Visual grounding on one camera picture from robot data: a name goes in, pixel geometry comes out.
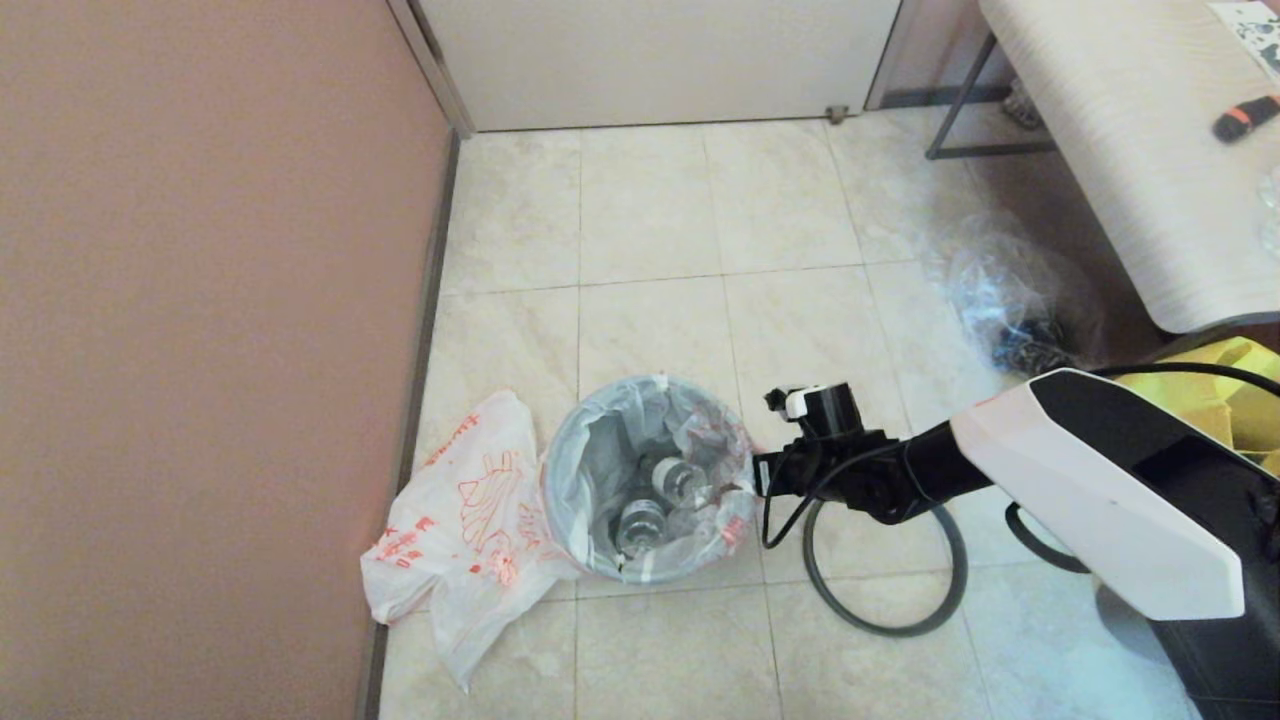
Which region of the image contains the grey bin rim ring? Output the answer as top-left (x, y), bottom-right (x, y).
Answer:
top-left (802, 497), bottom-right (969, 638)

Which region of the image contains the red-printed trash bag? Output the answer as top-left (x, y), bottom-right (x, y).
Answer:
top-left (540, 375), bottom-right (758, 586)

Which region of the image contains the white red-printed plastic bag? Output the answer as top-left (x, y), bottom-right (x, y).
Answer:
top-left (361, 390), bottom-right (581, 693)

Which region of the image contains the clear crumpled plastic bag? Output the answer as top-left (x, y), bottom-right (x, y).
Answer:
top-left (925, 207), bottom-right (1109, 376)

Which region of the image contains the yellow fabric tote bag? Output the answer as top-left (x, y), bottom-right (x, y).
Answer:
top-left (1110, 337), bottom-right (1280, 476)

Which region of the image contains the clear plastic bottle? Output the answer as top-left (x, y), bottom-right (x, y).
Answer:
top-left (652, 458), bottom-right (713, 506)
top-left (615, 500), bottom-right (669, 559)

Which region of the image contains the small white grey object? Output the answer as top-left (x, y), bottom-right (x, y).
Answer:
top-left (1003, 78), bottom-right (1046, 131)

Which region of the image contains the beige table with metal legs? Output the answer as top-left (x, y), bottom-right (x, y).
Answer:
top-left (925, 0), bottom-right (1280, 336)

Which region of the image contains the white door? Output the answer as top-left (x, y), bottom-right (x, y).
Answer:
top-left (390, 0), bottom-right (906, 136)

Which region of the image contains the black orange marker pen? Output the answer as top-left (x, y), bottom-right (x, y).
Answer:
top-left (1212, 95), bottom-right (1280, 144)

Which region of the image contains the white printed paper sheet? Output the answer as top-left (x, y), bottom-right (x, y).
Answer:
top-left (1208, 0), bottom-right (1280, 86)

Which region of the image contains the pink fabric partition panel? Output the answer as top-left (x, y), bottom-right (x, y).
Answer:
top-left (0, 0), bottom-right (461, 720)

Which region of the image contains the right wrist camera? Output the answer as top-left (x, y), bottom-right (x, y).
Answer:
top-left (765, 383), bottom-right (866, 441)

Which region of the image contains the thick black arm hose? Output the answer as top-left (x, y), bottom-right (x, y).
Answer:
top-left (1003, 500), bottom-right (1093, 576)

